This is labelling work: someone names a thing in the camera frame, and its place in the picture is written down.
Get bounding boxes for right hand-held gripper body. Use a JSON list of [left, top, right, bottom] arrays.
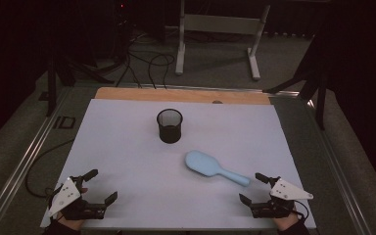
[[251, 177, 314, 219]]

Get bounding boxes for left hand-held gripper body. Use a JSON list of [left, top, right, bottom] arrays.
[[46, 175, 108, 221]]

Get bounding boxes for light blue rice paddle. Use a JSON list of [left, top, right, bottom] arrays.
[[184, 150, 252, 188]]

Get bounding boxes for black mesh pen cup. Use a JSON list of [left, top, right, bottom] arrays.
[[156, 108, 184, 145]]

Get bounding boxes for person's right hand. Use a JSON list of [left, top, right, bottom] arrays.
[[272, 209, 301, 231]]

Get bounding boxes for person's left hand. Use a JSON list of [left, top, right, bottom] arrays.
[[56, 213, 86, 231]]

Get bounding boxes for white table sheet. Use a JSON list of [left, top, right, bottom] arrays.
[[39, 98, 317, 230]]

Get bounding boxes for black tripod stand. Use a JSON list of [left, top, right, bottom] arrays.
[[44, 48, 116, 118], [261, 32, 333, 132]]

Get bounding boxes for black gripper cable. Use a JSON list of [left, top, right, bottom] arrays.
[[293, 199, 310, 220]]

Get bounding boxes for black long floor cable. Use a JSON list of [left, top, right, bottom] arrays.
[[24, 138, 76, 200]]

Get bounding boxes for aluminium floor rail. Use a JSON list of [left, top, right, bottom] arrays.
[[305, 97, 375, 235], [0, 87, 72, 235], [119, 82, 301, 98]]

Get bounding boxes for black floor bracket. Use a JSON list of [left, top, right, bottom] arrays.
[[52, 115, 77, 130]]

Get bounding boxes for black looped floor cable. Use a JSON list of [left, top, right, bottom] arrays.
[[115, 32, 176, 90]]

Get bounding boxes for white metal stand frame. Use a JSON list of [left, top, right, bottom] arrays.
[[174, 0, 271, 82]]

